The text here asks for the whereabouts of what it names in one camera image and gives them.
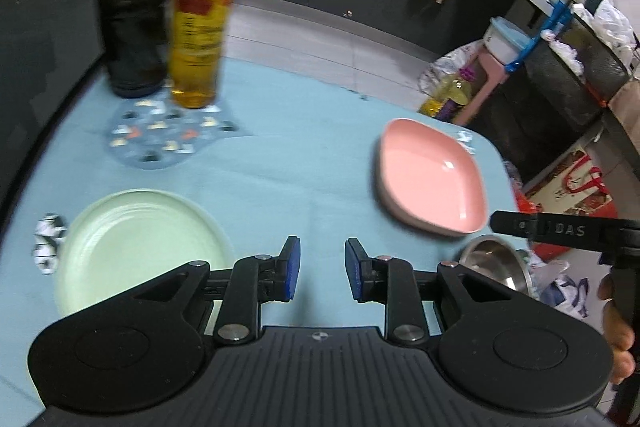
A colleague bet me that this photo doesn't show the green round plate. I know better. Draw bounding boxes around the green round plate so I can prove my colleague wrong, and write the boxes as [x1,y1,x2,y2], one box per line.
[54,189,236,323]

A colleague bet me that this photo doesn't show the pink plastic stool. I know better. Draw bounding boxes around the pink plastic stool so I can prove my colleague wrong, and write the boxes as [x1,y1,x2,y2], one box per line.
[452,44,511,125]

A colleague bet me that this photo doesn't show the yellow oil jug purple cap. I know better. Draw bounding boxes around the yellow oil jug purple cap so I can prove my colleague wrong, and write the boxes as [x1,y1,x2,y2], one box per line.
[419,67,476,118]

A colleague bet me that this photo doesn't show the cooking oil bottle yellow label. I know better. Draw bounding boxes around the cooking oil bottle yellow label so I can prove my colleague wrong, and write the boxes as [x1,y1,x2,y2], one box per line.
[167,0,247,110]

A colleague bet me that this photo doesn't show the black mesh cart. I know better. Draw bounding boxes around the black mesh cart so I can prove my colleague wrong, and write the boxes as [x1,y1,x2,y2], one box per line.
[467,0,632,180]

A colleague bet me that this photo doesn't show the person's right hand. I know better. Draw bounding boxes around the person's right hand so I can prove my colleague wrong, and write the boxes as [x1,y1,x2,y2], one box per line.
[597,274,639,385]

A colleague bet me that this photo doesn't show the red gift bag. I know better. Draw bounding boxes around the red gift bag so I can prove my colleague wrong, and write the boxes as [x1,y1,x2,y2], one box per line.
[522,147,623,265]

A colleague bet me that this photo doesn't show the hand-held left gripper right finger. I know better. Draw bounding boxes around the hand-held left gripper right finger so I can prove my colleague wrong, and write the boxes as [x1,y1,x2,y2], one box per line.
[345,237,511,348]

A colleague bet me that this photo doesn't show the stainless steel bowl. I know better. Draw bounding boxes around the stainless steel bowl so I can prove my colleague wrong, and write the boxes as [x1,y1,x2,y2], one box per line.
[458,234,531,300]

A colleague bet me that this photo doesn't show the pink square plate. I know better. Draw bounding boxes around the pink square plate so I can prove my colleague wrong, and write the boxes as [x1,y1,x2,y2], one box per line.
[371,118,490,237]

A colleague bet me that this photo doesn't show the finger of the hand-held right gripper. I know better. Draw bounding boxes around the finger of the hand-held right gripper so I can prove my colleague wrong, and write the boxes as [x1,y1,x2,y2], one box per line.
[490,209,540,242]

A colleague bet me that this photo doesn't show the dark vinegar bottle green label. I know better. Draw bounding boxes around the dark vinegar bottle green label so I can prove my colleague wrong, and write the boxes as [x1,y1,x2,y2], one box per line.
[93,0,181,98]

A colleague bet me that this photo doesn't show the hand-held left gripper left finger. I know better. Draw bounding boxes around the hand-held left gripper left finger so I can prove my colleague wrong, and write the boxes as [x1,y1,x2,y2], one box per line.
[127,235,302,347]

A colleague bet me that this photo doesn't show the white plastic bags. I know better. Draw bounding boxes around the white plastic bags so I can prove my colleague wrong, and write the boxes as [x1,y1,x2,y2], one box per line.
[545,0,638,75]

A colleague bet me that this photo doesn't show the blue printed tablecloth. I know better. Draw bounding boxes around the blue printed tablecloth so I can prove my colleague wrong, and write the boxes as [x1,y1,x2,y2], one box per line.
[0,54,523,427]

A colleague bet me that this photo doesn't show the patterned hanging cloth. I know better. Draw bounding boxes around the patterned hanging cloth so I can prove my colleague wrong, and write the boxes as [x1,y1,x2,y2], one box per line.
[607,79,640,168]

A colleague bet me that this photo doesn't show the white container with blue lid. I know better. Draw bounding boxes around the white container with blue lid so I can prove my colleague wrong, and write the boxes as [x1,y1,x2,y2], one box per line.
[482,17,532,64]

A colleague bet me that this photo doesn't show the clear printed plastic bag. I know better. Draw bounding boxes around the clear printed plastic bag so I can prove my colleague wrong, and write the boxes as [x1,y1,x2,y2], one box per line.
[417,42,483,118]

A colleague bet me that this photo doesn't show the white blue plastic bag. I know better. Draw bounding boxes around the white blue plastic bag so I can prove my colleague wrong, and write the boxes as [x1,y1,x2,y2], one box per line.
[530,257,601,319]

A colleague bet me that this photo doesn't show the pink plastic bag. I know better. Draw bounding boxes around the pink plastic bag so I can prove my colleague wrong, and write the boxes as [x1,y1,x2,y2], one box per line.
[502,162,546,214]

